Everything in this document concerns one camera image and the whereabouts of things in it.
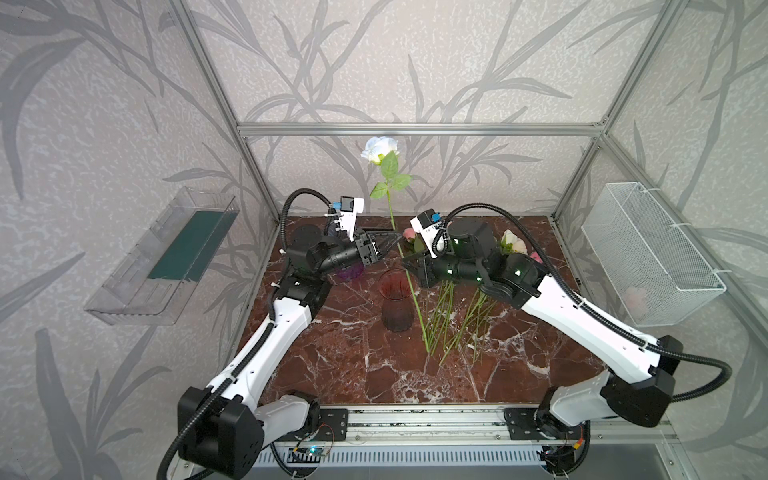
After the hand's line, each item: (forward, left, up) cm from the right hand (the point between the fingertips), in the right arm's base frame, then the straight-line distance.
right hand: (403, 252), depth 65 cm
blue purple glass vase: (+17, +18, -34) cm, 42 cm away
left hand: (+2, 0, +5) cm, 5 cm away
